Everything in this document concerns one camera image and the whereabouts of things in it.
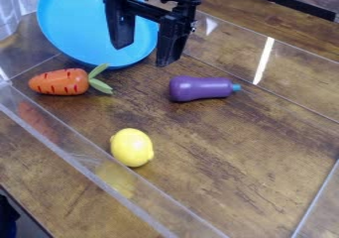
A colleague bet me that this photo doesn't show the yellow toy lemon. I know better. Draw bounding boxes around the yellow toy lemon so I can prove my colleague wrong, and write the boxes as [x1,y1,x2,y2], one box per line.
[109,128,153,168]

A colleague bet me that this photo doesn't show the purple toy eggplant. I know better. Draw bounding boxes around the purple toy eggplant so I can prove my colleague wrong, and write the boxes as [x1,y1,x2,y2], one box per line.
[169,75,241,102]

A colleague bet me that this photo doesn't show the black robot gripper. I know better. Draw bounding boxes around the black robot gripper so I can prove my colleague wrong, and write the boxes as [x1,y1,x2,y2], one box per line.
[103,0,201,67]

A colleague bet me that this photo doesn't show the blue round plastic tray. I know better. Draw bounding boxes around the blue round plastic tray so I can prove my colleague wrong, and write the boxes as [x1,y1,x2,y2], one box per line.
[37,0,159,68]

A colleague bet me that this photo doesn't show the dark bar at background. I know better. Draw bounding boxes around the dark bar at background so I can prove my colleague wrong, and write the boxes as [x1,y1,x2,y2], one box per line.
[266,0,336,22]

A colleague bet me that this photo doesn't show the orange toy carrot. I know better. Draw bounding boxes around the orange toy carrot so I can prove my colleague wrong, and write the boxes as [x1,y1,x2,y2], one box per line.
[28,63,112,96]

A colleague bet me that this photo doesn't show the clear acrylic enclosure wall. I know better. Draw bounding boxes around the clear acrylic enclosure wall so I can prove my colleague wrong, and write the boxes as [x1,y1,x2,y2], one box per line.
[0,0,339,238]

